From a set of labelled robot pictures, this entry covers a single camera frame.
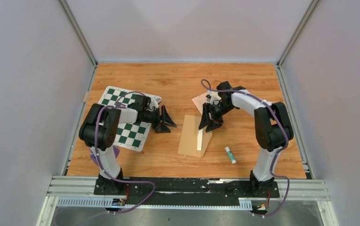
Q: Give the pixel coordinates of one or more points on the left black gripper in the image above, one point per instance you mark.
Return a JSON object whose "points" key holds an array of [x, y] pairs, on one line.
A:
{"points": [[166, 119]]}

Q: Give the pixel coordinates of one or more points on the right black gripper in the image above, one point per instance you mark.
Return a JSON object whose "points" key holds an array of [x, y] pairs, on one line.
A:
{"points": [[218, 122]]}

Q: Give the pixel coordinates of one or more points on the pink paper envelope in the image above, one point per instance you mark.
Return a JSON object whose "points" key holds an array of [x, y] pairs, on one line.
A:
{"points": [[200, 100]]}

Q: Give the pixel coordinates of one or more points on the tan kraft envelope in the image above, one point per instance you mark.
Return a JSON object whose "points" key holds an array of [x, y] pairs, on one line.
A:
{"points": [[188, 138]]}

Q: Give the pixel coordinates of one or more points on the white green glue stick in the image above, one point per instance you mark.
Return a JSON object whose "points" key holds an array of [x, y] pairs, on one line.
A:
{"points": [[230, 155]]}

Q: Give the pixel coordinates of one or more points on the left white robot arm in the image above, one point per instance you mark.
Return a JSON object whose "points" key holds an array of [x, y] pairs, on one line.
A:
{"points": [[100, 126]]}

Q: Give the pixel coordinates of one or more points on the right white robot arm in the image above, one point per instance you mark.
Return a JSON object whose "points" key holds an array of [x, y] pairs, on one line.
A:
{"points": [[273, 129]]}

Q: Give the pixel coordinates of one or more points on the green white chessboard mat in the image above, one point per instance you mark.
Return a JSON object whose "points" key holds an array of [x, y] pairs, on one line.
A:
{"points": [[129, 135]]}

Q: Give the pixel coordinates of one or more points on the purple plastic piece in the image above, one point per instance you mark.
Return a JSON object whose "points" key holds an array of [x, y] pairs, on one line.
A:
{"points": [[116, 151]]}

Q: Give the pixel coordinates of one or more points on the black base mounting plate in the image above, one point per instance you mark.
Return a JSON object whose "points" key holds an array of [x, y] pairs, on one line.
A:
{"points": [[184, 191]]}

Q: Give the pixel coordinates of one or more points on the aluminium frame rail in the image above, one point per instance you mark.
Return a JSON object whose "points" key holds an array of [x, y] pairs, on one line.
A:
{"points": [[73, 191]]}

